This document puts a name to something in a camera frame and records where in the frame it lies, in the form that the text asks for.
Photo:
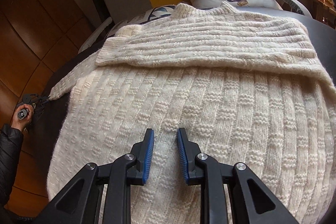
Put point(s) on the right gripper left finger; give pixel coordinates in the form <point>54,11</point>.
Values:
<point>102,189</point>

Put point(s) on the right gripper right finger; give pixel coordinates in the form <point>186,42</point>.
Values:
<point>229,193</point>

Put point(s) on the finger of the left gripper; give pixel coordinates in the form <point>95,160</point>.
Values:
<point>43,99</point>

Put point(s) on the cream knitted sweater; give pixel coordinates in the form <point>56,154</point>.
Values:
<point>245,86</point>

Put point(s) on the black jacket left forearm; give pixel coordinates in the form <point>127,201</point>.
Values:
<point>11,141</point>

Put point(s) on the person's left hand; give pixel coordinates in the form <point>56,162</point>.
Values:
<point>22,117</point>

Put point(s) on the black leather ottoman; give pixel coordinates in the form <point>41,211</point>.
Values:
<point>46,131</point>

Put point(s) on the geometric pattern cushion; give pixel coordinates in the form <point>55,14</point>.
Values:
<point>145,17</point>

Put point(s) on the wooden side table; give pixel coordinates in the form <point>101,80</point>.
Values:
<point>323,11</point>

